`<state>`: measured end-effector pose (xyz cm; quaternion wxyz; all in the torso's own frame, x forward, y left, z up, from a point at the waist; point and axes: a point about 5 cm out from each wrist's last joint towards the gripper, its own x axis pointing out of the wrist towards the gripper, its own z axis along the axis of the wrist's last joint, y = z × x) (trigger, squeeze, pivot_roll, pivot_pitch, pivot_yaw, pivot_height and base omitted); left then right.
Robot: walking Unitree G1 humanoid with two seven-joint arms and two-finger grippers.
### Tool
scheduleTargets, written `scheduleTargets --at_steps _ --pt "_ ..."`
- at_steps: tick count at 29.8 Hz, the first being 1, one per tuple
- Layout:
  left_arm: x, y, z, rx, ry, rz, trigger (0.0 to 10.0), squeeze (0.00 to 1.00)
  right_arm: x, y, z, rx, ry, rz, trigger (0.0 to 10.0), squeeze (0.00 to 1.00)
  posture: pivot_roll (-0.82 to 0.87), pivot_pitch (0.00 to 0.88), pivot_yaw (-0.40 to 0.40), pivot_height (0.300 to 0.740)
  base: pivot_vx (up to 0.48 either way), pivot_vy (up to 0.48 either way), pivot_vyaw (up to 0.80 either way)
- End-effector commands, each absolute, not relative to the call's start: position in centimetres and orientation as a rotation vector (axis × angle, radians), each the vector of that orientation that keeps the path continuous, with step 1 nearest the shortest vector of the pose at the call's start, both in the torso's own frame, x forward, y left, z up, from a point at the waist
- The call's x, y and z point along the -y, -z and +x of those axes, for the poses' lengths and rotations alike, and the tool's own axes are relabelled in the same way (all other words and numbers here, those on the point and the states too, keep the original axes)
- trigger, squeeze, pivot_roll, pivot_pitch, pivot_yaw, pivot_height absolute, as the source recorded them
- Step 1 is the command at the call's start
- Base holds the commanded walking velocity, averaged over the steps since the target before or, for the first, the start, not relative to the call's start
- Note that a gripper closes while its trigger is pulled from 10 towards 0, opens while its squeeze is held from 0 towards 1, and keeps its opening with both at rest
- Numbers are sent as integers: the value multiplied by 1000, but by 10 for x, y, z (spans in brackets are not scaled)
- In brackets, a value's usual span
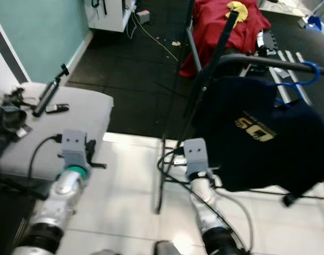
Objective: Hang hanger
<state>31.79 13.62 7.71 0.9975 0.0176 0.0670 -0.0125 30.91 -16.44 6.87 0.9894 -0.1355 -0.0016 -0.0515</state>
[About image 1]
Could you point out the blue plastic hanger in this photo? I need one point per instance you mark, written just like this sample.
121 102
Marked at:
317 73

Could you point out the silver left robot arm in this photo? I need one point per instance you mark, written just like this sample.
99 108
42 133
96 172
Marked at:
53 204

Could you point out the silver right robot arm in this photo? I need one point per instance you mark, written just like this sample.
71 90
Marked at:
210 223

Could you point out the grey upholstered ottoman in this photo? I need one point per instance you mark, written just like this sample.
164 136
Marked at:
77 111

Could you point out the black selfie stick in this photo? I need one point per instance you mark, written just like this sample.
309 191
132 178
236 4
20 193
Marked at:
48 94

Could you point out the black rubber floor mat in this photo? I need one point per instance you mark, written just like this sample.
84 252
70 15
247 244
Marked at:
130 79

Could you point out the grey robot right foot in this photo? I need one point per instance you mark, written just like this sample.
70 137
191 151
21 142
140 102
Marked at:
170 248

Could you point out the white cabinet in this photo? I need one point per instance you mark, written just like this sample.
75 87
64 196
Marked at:
111 21

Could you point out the grey power adapter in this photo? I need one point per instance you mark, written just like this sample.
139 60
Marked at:
143 16

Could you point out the red cloth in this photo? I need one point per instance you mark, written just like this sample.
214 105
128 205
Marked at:
210 32

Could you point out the black metal clothes rack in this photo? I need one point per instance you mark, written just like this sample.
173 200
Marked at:
263 60

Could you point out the yellow cloth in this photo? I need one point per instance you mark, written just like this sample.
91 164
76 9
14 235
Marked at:
238 9

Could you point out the blue dustpan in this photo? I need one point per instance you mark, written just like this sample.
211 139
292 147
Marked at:
314 23

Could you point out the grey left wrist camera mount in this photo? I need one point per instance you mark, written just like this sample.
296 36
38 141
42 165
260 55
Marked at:
74 143

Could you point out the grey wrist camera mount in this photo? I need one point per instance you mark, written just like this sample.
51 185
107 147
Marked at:
74 143
196 156

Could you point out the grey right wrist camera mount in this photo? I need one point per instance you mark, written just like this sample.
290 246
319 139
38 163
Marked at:
196 156

